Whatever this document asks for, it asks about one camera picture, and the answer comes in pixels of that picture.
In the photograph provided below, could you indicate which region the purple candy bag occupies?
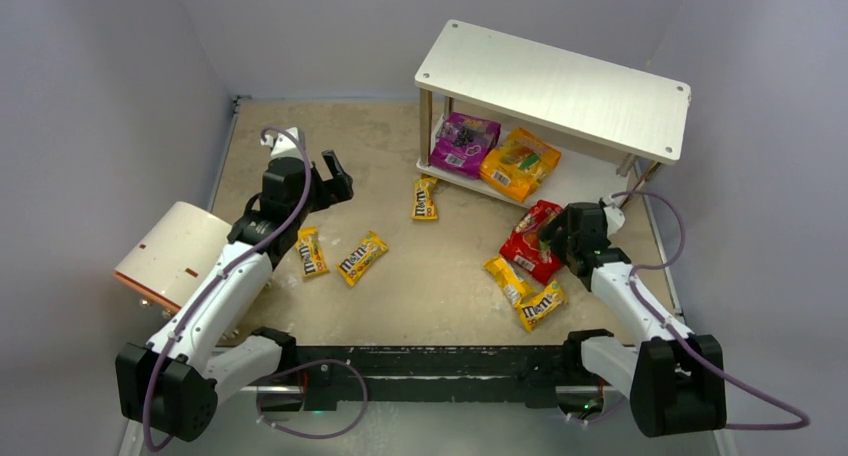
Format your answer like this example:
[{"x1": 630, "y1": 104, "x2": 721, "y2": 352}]
[{"x1": 429, "y1": 112, "x2": 501, "y2": 180}]

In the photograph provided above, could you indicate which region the yellow m&m bag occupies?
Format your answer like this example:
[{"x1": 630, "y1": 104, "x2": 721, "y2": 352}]
[
  {"x1": 483, "y1": 255, "x2": 535, "y2": 307},
  {"x1": 411, "y1": 176, "x2": 438, "y2": 221},
  {"x1": 516, "y1": 280, "x2": 568, "y2": 333},
  {"x1": 295, "y1": 227, "x2": 329, "y2": 279},
  {"x1": 336, "y1": 231, "x2": 389, "y2": 287}
]

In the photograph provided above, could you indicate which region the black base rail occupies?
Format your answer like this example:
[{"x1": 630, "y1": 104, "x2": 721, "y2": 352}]
[{"x1": 276, "y1": 344, "x2": 619, "y2": 411}]

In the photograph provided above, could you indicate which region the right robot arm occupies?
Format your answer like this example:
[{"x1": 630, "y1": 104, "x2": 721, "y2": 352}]
[{"x1": 538, "y1": 202, "x2": 727, "y2": 437}]

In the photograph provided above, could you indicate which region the white cylinder roll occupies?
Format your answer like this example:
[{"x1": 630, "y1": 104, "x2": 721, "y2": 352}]
[{"x1": 113, "y1": 201, "x2": 231, "y2": 314}]

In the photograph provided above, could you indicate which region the orange candy bag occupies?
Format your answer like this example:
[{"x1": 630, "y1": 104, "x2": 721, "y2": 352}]
[{"x1": 479, "y1": 128, "x2": 562, "y2": 203}]

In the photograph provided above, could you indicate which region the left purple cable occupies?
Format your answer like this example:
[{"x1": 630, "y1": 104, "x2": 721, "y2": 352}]
[{"x1": 142, "y1": 126, "x2": 314, "y2": 454}]

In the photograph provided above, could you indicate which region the white two-tier shelf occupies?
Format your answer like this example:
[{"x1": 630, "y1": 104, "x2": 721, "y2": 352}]
[{"x1": 414, "y1": 20, "x2": 691, "y2": 208}]

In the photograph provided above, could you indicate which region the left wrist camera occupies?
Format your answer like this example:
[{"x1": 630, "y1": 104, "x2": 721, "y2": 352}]
[{"x1": 262, "y1": 127, "x2": 303, "y2": 161}]

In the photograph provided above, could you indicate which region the yellow m&m bag flipped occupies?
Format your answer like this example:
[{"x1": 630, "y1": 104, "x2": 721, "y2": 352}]
[{"x1": 483, "y1": 255, "x2": 535, "y2": 307}]

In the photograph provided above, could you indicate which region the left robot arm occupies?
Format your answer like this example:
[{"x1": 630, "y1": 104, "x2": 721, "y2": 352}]
[{"x1": 114, "y1": 150, "x2": 353, "y2": 451}]

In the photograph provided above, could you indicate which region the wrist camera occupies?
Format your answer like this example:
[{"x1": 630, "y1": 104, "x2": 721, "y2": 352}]
[
  {"x1": 262, "y1": 127, "x2": 303, "y2": 161},
  {"x1": 599, "y1": 196, "x2": 626, "y2": 236}
]

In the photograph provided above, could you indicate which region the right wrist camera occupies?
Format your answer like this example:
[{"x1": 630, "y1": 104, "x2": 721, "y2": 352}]
[{"x1": 599, "y1": 196, "x2": 626, "y2": 236}]

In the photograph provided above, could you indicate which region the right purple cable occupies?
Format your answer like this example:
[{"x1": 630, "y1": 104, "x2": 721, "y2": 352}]
[{"x1": 609, "y1": 189, "x2": 811, "y2": 432}]

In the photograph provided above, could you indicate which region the red candy bag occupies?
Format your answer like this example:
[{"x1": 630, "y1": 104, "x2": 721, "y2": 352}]
[{"x1": 499, "y1": 200, "x2": 563, "y2": 285}]

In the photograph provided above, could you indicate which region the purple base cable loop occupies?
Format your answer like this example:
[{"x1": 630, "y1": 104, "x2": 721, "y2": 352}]
[{"x1": 254, "y1": 358, "x2": 370, "y2": 440}]

